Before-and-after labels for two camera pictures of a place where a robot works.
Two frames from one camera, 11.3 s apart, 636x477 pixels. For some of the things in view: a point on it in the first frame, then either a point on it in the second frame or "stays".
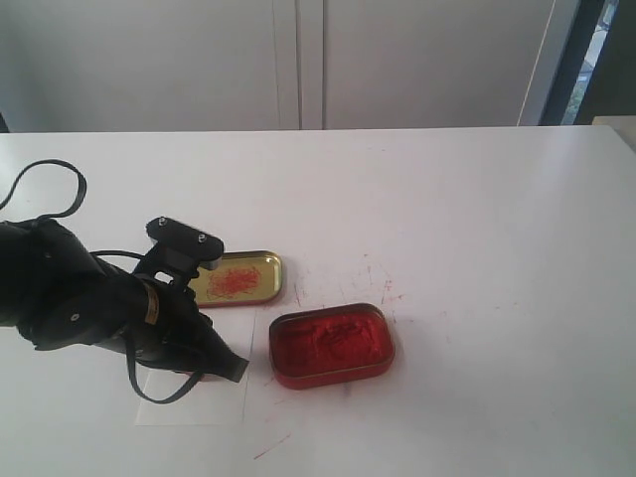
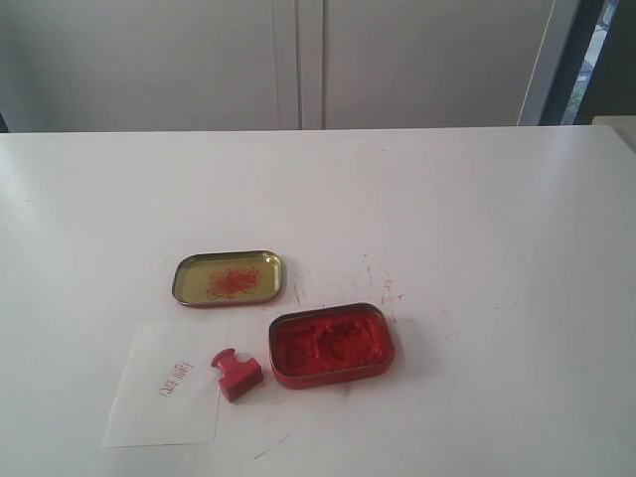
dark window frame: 595,75 stays
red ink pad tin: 331,346 stays
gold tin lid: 243,277 stays
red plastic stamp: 210,377 → 239,376
